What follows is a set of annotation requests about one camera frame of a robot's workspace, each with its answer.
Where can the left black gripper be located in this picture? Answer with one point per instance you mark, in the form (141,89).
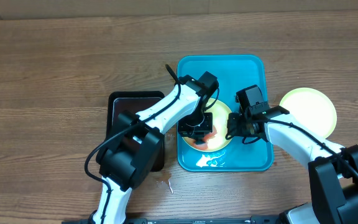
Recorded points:
(185,132)

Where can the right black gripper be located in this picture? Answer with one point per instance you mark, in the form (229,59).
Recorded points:
(233,125)

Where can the teal orange sponge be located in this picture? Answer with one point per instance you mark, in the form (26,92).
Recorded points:
(202,144)

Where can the yellow plate top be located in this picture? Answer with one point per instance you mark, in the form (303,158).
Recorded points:
(220,113)

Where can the yellow plate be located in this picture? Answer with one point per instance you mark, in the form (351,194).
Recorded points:
(220,113)
(311,108)

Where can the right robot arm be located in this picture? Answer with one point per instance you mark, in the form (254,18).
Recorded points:
(332,168)

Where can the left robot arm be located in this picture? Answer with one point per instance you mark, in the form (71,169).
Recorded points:
(129,153)

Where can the teal plastic tray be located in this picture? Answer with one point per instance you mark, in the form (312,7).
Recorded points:
(234,73)

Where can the black rectangular tray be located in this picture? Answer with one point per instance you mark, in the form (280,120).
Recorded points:
(133,101)

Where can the black base frame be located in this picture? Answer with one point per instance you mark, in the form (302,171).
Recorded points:
(197,220)

